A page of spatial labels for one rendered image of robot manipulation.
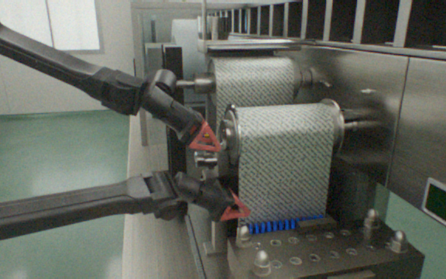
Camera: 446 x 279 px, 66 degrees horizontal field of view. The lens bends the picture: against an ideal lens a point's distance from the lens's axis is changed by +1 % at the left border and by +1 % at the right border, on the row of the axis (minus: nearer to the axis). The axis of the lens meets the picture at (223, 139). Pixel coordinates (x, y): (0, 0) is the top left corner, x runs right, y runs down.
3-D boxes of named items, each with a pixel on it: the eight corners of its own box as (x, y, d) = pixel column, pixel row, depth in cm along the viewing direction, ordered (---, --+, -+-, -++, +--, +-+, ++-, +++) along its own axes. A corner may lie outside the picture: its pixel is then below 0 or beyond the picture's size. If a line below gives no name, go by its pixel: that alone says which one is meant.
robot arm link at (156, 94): (133, 108, 74) (147, 91, 71) (141, 91, 80) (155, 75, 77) (159, 125, 77) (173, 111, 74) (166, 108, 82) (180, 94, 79)
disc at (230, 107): (222, 146, 93) (224, 94, 86) (224, 146, 93) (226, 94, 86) (237, 176, 80) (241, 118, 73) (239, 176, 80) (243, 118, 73)
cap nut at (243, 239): (233, 239, 79) (234, 222, 78) (248, 237, 80) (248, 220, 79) (238, 249, 76) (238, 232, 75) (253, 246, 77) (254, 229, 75)
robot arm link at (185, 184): (176, 184, 73) (178, 165, 77) (161, 201, 77) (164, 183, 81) (204, 194, 75) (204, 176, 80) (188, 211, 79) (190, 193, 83)
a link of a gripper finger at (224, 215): (245, 230, 82) (211, 218, 79) (237, 215, 89) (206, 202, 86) (259, 207, 81) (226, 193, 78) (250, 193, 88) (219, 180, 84)
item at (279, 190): (238, 232, 85) (238, 163, 79) (323, 220, 91) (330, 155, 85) (238, 233, 85) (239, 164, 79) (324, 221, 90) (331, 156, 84)
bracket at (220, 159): (201, 246, 98) (199, 146, 89) (224, 242, 100) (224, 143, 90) (205, 256, 94) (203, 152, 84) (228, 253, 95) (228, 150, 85)
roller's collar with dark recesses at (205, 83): (193, 91, 106) (192, 71, 104) (211, 91, 108) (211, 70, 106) (196, 96, 100) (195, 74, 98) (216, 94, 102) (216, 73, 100)
